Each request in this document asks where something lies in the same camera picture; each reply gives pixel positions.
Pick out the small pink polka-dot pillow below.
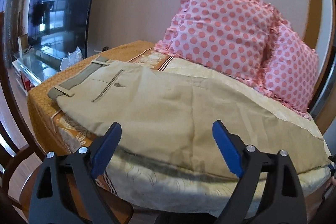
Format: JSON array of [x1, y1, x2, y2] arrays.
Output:
[[260, 23, 319, 118]]

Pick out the orange patterned bedspread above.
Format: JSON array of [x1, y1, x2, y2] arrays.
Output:
[[28, 40, 322, 216]]

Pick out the white TV cabinet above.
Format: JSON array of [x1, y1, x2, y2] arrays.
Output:
[[12, 53, 58, 94]]

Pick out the large pink polka-dot pillow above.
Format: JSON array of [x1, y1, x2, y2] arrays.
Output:
[[154, 0, 282, 86]]

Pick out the white tissue pack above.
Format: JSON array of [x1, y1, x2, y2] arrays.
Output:
[[60, 47, 83, 71]]

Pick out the dark wooden chair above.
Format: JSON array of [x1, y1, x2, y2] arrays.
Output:
[[0, 11, 134, 224]]

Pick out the beige khaki pants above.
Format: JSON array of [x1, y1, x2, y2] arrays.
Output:
[[48, 57, 329, 178]]

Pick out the black flat-screen television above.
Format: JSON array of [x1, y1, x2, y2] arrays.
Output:
[[27, 0, 92, 70]]

